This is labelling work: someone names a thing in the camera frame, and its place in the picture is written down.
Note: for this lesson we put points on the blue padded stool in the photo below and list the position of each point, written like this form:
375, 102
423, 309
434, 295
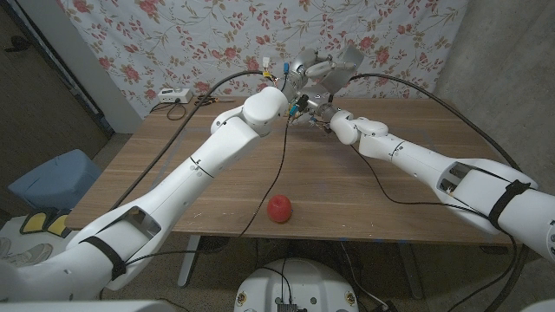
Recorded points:
56, 177

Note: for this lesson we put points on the white robot torso base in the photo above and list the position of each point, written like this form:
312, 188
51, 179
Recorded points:
312, 281

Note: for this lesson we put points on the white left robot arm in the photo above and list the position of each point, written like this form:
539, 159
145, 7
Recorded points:
195, 169

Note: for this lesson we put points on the grey sneaker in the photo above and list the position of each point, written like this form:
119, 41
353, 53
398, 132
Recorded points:
30, 255

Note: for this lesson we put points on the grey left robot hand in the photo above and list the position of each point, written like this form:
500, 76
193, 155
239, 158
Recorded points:
301, 65

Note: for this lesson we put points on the red apple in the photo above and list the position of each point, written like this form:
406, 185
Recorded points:
279, 209

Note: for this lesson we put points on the white table leg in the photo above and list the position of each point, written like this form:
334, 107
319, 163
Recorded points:
411, 273
188, 264

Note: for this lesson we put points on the black round floor fan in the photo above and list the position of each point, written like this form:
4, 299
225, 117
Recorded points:
214, 245

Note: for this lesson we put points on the grey duct tape roll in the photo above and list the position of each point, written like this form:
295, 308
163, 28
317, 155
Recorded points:
342, 69

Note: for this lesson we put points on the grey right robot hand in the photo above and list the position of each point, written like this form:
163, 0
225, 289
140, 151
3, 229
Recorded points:
318, 112

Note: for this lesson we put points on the floral backdrop cloth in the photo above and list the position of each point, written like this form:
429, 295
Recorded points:
217, 26

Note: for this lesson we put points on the yellow black slipper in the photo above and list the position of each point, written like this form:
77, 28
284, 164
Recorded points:
60, 223
34, 222

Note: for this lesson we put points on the white power adapter box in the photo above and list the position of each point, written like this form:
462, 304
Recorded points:
175, 96

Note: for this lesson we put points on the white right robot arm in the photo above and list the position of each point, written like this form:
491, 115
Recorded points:
433, 164

